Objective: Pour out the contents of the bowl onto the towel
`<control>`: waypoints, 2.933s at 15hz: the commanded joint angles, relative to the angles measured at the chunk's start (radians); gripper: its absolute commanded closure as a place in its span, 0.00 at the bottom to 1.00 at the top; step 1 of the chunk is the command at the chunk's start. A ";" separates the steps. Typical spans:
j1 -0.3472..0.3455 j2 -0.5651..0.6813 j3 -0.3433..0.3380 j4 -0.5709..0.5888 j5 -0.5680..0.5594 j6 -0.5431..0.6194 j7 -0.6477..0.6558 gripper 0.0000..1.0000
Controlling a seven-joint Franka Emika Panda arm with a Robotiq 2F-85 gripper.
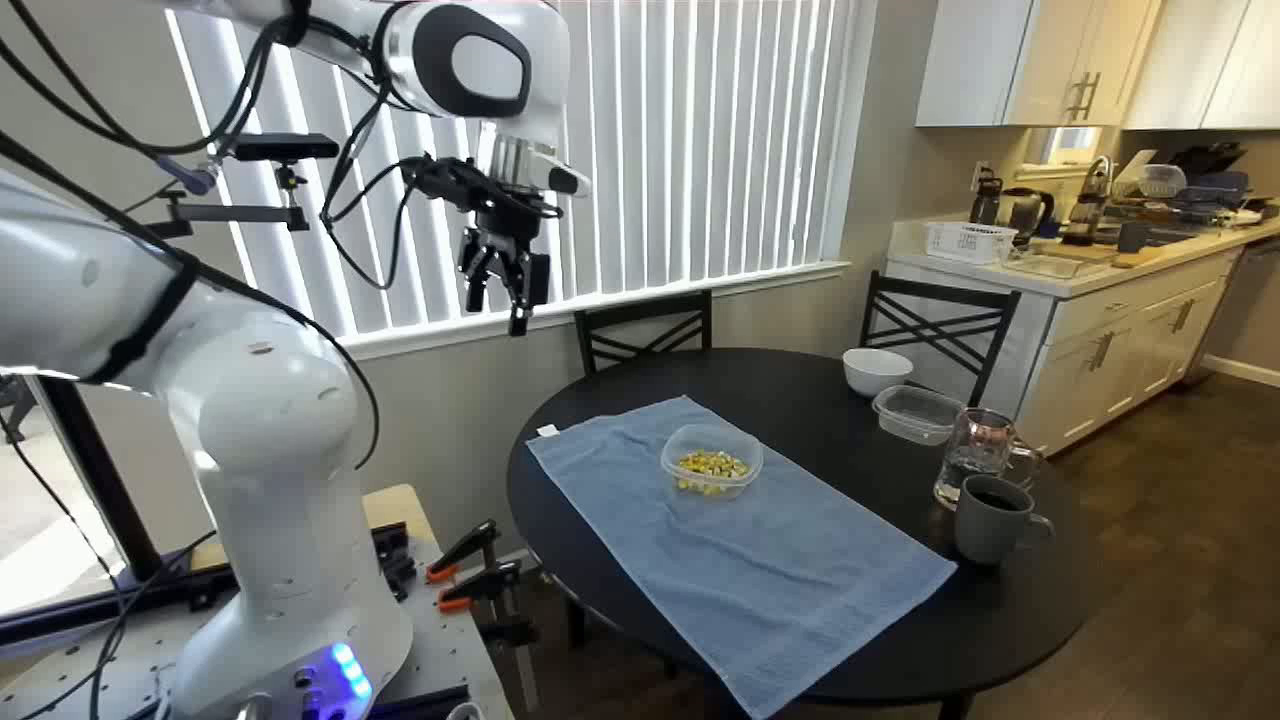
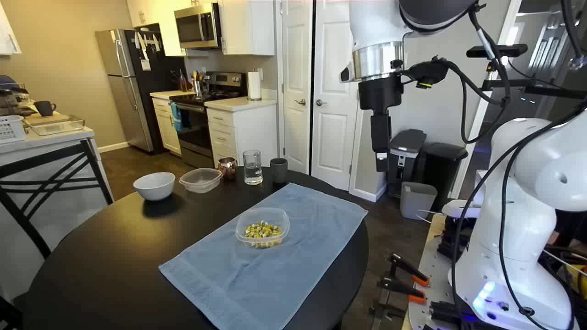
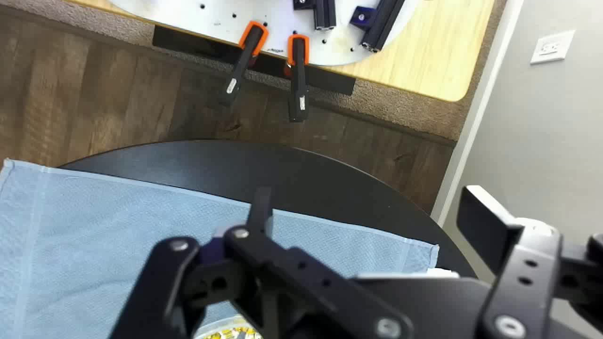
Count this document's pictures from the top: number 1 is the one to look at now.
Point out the white vertical blinds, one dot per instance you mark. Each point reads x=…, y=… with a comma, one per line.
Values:
x=713, y=141

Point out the yellow food pieces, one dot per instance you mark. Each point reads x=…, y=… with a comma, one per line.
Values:
x=711, y=475

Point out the white upper cabinets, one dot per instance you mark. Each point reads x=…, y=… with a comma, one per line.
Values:
x=1157, y=66

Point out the white ceramic bowl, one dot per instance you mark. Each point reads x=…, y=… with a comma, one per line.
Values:
x=872, y=371

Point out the white kitchen counter cabinet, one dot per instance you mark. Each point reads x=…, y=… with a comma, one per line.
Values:
x=1095, y=332

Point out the black orange clamp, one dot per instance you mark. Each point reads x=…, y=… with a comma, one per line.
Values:
x=480, y=586
x=472, y=540

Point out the grey mug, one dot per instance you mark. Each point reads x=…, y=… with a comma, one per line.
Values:
x=997, y=517

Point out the black orange clamp upper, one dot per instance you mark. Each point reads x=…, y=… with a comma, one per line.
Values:
x=472, y=540

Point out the black chair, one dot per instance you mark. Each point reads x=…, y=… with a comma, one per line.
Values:
x=643, y=329
x=966, y=326

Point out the black coffee maker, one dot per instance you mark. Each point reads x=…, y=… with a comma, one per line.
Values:
x=985, y=199

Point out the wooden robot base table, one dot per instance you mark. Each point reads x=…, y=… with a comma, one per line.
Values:
x=442, y=676

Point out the round black table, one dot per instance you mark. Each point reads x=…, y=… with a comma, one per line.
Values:
x=977, y=630

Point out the black chair right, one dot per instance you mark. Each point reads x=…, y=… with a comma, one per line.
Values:
x=966, y=326

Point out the black chair left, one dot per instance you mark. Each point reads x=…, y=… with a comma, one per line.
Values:
x=643, y=329

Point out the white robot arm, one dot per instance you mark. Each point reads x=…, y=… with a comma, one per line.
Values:
x=257, y=393

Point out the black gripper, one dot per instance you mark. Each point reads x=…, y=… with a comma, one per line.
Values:
x=500, y=231

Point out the black orange clamp lower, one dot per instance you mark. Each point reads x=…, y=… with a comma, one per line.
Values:
x=480, y=586

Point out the glass jar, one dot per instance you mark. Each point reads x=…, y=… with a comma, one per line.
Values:
x=981, y=446

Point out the clear plastic bowl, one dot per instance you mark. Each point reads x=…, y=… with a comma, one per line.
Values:
x=713, y=437

